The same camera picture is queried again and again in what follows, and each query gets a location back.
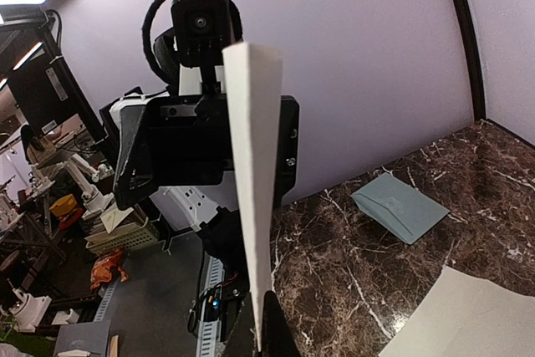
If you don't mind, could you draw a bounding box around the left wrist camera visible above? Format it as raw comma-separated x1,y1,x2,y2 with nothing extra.
171,0,232,68

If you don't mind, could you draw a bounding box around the blue-grey envelope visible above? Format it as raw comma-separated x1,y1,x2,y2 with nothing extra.
351,173,450,244

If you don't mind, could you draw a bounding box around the white-sleeved left robot arm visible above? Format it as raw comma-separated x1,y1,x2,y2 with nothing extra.
99,88,247,342

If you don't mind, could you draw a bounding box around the green perforated basket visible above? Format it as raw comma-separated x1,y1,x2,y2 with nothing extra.
85,219,160,256

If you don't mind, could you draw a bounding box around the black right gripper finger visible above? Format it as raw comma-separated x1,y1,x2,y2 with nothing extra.
219,291,302,357

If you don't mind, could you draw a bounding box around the orange snack bag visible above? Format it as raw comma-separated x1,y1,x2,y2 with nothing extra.
90,247,130,291

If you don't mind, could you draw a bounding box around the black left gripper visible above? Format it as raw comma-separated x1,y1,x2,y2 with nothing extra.
114,94,300,210

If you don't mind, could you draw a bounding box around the cream letter paper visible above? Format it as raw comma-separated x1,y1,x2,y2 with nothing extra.
222,42,283,351

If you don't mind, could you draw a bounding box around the left black frame post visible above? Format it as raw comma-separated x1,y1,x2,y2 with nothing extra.
452,0,487,120

